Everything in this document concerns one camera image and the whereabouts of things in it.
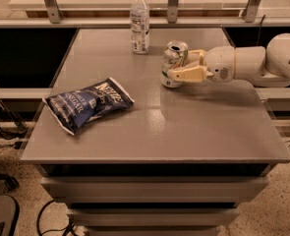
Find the green white 7up can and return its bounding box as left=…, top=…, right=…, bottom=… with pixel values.
left=160, top=40, right=188, bottom=89

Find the black floor cable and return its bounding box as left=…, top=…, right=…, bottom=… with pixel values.
left=35, top=199, right=79, bottom=236

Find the blue kettle chips bag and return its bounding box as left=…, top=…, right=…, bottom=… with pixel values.
left=42, top=78, right=135, bottom=136

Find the black cables left side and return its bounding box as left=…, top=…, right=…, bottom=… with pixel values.
left=0, top=98, right=29, bottom=153

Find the grey drawer cabinet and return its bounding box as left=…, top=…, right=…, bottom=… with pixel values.
left=23, top=29, right=290, bottom=236

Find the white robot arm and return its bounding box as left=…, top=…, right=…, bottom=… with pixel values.
left=166, top=33, right=290, bottom=88

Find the clear plastic water bottle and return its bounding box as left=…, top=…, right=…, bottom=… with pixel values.
left=130, top=0, right=149, bottom=54

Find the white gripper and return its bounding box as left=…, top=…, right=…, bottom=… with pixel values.
left=167, top=46, right=235, bottom=83

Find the metal railing frame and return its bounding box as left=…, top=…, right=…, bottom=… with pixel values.
left=0, top=0, right=290, bottom=28

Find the black chair base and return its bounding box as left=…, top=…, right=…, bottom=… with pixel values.
left=0, top=173, right=21, bottom=236

